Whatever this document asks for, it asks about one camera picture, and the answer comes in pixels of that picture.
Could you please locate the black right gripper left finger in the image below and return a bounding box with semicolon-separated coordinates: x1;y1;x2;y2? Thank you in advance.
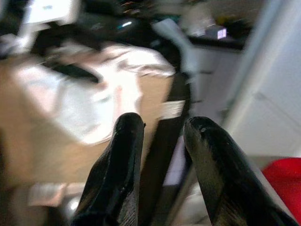
70;112;145;226

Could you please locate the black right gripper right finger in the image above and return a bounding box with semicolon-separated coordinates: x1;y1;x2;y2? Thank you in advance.
182;116;299;226

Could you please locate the red fabric item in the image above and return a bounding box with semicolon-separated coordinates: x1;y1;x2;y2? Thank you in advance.
262;157;301;224

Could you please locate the white paper label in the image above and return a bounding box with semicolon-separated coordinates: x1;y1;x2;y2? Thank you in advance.
159;100;186;120

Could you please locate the brown cardboard box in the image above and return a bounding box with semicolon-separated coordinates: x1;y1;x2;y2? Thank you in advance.
0;56;176;189

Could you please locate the white cloth garment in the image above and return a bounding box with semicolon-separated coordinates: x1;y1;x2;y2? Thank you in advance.
16;44;176;145

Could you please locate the white door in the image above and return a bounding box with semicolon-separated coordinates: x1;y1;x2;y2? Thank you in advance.
222;0;301;157

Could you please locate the black metal frame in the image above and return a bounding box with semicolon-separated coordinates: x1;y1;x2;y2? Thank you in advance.
138;70;192;226

